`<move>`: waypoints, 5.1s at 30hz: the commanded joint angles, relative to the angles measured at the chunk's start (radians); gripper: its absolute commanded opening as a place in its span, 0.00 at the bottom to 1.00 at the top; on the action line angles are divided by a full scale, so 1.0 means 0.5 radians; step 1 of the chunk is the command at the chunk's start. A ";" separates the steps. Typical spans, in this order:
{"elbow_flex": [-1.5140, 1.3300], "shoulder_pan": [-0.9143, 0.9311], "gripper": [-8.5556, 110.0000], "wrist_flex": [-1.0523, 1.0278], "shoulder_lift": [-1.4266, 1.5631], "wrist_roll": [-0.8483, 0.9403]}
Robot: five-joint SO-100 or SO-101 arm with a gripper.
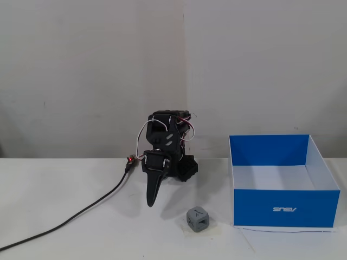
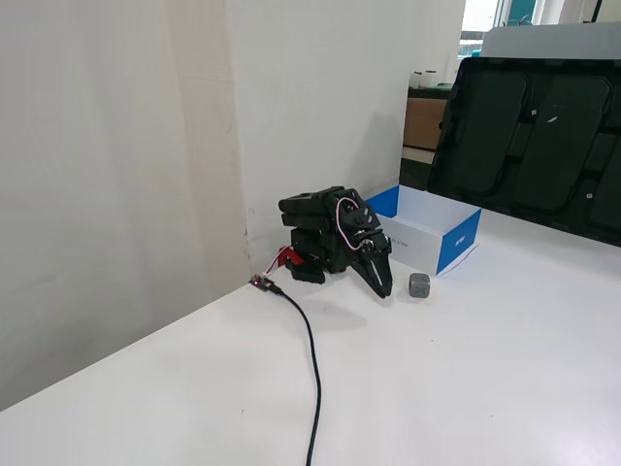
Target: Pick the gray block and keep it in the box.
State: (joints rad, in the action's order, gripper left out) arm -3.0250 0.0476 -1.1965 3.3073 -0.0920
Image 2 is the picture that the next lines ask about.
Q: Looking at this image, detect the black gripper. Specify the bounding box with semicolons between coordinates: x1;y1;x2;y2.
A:
349;226;393;298

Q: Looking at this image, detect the gray block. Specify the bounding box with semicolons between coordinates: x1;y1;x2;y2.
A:
409;272;432;299

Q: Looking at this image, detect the blue and white cardboard box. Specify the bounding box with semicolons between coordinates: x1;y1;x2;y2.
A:
364;184;483;278

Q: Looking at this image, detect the brown cardboard box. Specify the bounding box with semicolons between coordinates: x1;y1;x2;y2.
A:
403;96;448;150

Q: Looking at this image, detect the red table clamp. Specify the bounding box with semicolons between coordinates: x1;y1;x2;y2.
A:
276;246;306;269

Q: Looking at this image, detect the black plastic tray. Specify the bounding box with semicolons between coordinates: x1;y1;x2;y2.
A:
425;56;621;249

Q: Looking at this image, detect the gray flat panel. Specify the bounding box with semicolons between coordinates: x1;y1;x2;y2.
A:
481;21;621;62

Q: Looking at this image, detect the white and red servo wire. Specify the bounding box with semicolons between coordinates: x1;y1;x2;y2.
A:
335;196;373;252

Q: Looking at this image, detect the black power cable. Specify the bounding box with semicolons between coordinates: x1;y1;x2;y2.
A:
270;284;324;466

